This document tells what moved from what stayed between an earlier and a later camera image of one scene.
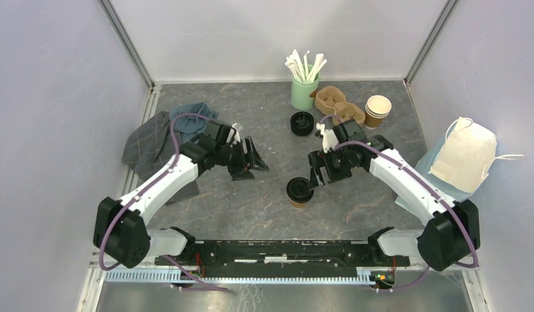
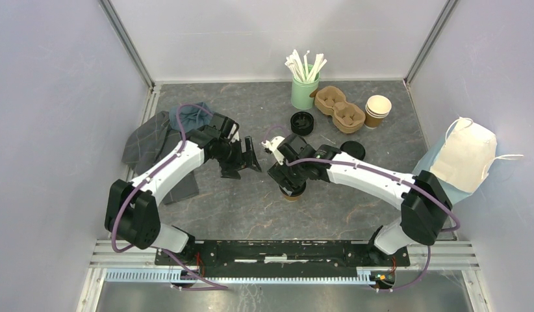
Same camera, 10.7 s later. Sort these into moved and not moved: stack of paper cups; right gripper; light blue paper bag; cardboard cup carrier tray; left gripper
Moved: right gripper
Not moved: stack of paper cups; light blue paper bag; cardboard cup carrier tray; left gripper
